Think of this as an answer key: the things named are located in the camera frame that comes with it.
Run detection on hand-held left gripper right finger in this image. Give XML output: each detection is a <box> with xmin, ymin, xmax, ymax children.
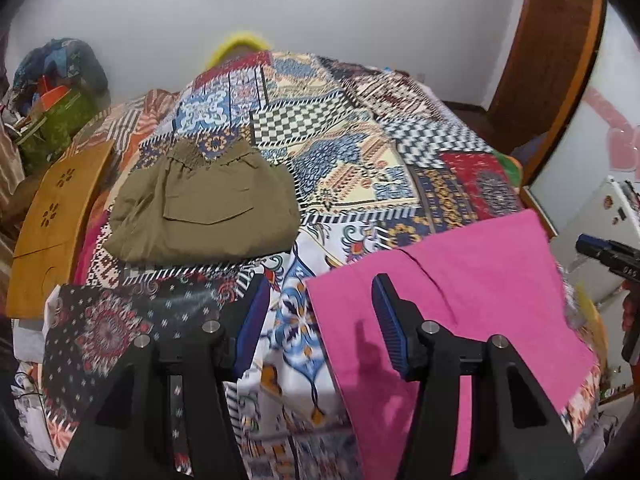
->
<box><xmin>371</xmin><ymin>273</ymin><xmax>586</xmax><ymax>480</ymax></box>

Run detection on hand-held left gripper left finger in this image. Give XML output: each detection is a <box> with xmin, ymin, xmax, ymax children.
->
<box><xmin>59</xmin><ymin>274</ymin><xmax>273</xmax><ymax>480</ymax></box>

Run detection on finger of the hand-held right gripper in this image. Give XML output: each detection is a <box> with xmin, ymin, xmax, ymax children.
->
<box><xmin>575</xmin><ymin>233</ymin><xmax>640</xmax><ymax>281</ymax></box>

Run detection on pink pants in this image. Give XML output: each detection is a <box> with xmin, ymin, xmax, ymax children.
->
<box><xmin>305</xmin><ymin>208</ymin><xmax>596</xmax><ymax>478</ymax></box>

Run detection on olive green pants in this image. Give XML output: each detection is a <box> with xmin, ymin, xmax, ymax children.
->
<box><xmin>102</xmin><ymin>139</ymin><xmax>302</xmax><ymax>267</ymax></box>

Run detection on white appliance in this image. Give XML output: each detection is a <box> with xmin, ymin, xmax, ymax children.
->
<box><xmin>552</xmin><ymin>176</ymin><xmax>640</xmax><ymax>306</ymax></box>

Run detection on dark floral printed cloth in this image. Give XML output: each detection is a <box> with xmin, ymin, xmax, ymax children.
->
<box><xmin>42</xmin><ymin>277</ymin><xmax>261</xmax><ymax>411</ymax></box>

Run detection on brown wooden door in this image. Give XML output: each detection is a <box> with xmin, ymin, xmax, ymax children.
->
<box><xmin>487</xmin><ymin>0</ymin><xmax>608</xmax><ymax>171</ymax></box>

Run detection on colourful patchwork printed blanket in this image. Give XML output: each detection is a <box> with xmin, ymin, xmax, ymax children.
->
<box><xmin>42</xmin><ymin>50</ymin><xmax>608</xmax><ymax>480</ymax></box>

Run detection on orange wooden lap table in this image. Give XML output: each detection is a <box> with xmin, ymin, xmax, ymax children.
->
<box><xmin>6</xmin><ymin>140</ymin><xmax>117</xmax><ymax>320</ymax></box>

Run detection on orange striped cloth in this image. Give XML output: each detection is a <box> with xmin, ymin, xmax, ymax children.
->
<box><xmin>75</xmin><ymin>89</ymin><xmax>181</xmax><ymax>161</ymax></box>

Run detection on green patterned bag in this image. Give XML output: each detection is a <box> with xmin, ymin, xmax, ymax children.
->
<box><xmin>17</xmin><ymin>91</ymin><xmax>98</xmax><ymax>171</ymax></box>

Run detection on yellow pillow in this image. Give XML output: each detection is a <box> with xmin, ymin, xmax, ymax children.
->
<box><xmin>207</xmin><ymin>31</ymin><xmax>273</xmax><ymax>73</ymax></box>

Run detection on pile of mixed clothes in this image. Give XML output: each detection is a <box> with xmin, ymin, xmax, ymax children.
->
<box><xmin>12</xmin><ymin>37</ymin><xmax>110</xmax><ymax>111</ymax></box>

